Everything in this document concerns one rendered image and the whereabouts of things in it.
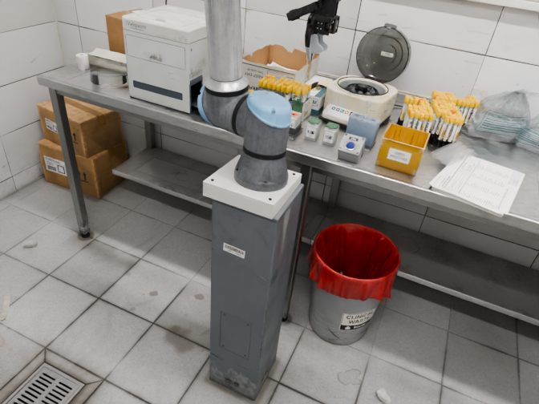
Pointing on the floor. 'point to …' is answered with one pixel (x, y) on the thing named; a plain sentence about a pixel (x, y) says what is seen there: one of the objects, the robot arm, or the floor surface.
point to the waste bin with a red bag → (349, 280)
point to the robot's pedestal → (249, 291)
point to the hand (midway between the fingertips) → (309, 56)
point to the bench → (449, 260)
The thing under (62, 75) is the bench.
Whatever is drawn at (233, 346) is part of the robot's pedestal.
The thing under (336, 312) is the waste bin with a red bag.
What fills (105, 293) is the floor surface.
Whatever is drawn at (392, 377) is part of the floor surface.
